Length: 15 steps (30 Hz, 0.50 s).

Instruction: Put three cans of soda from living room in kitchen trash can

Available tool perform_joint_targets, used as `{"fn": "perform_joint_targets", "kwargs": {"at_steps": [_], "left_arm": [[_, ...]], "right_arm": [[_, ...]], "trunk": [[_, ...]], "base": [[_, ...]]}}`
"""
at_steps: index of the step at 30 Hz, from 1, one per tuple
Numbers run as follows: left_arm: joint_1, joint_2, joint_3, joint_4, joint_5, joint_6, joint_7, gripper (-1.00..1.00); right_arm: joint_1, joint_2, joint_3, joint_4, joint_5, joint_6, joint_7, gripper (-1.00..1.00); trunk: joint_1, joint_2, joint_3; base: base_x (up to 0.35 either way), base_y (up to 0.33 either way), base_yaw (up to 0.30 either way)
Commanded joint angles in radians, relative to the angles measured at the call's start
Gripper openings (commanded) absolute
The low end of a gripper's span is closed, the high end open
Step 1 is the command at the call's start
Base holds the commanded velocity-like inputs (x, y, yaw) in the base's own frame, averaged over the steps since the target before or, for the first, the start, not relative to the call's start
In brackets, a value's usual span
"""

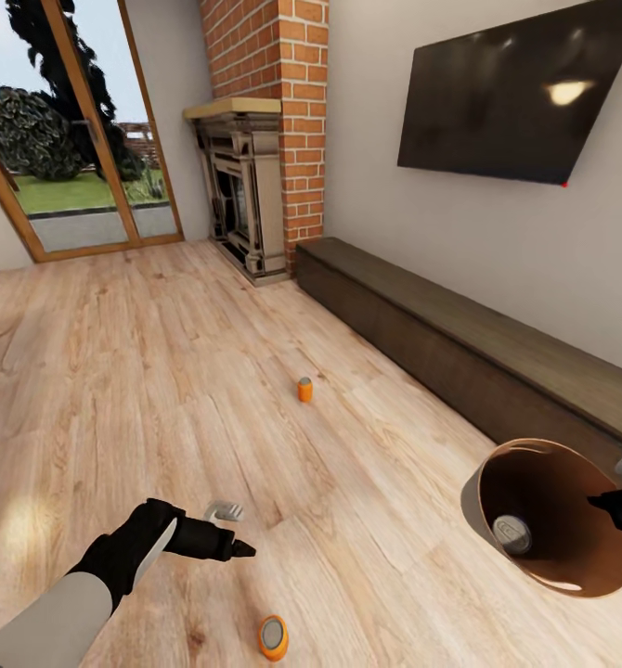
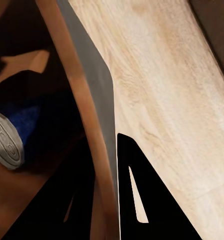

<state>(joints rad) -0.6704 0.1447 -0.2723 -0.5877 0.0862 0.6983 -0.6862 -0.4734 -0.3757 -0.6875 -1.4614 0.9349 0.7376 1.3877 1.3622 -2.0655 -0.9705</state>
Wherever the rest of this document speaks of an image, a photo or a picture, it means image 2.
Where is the can of soda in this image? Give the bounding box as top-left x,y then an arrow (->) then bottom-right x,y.
0,87 -> 85,169

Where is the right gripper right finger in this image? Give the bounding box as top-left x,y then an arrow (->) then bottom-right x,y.
117,133 -> 202,240

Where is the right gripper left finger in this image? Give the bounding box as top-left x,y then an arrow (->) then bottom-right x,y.
1,136 -> 96,240

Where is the trash can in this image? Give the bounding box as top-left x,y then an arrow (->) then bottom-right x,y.
0,0 -> 120,240

